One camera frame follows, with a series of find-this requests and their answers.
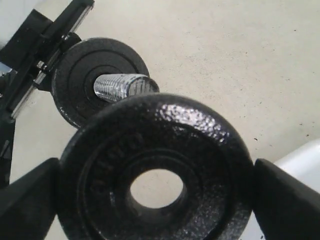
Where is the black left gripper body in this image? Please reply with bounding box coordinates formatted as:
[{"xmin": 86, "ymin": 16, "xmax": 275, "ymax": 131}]
[{"xmin": 0, "ymin": 74, "xmax": 16, "ymax": 190}]

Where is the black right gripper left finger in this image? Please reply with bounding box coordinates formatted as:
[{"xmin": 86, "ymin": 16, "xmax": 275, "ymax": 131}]
[{"xmin": 0, "ymin": 158, "xmax": 59, "ymax": 240}]

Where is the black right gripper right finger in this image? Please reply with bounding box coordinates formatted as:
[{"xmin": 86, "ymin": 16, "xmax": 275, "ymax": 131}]
[{"xmin": 253, "ymin": 158, "xmax": 320, "ymax": 240}]

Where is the black far-end weight plate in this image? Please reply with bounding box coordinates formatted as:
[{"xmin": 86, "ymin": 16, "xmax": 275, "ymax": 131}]
[{"xmin": 51, "ymin": 37, "xmax": 149, "ymax": 128}]

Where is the chrome dumbbell bar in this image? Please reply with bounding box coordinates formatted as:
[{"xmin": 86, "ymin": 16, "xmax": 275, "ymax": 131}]
[{"xmin": 93, "ymin": 73, "xmax": 160, "ymax": 103}]

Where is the white rectangular tray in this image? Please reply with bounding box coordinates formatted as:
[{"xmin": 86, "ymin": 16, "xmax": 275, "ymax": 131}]
[{"xmin": 274, "ymin": 138, "xmax": 320, "ymax": 193}]

